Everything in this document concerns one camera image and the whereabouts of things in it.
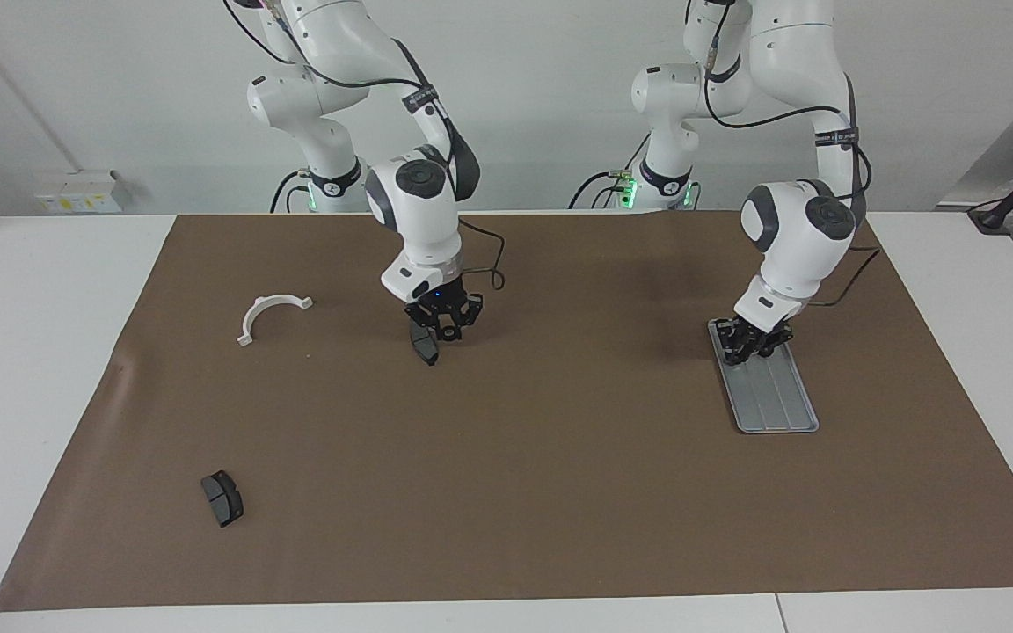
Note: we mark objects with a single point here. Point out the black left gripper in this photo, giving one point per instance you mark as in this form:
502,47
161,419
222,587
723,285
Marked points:
757,334

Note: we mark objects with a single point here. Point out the brown table mat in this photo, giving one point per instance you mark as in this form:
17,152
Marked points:
515,492

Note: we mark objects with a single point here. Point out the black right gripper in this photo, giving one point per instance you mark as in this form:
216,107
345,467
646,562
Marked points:
443,303

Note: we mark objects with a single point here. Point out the white wall outlet box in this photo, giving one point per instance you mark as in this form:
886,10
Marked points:
76,193

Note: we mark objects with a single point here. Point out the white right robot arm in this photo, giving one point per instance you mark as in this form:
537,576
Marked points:
419,220

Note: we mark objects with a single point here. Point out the silver metal tray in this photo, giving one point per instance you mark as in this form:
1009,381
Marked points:
770,396

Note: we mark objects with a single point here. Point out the white curved plastic bracket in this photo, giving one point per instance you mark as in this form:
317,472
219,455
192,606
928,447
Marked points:
260,308

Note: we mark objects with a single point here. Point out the long grey brake pad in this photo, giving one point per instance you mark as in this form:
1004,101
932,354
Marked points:
427,353

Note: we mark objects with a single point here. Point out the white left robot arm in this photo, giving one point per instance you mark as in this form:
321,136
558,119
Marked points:
788,237

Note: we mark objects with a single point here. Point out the short grey brake pad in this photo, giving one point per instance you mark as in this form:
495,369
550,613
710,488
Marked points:
223,499

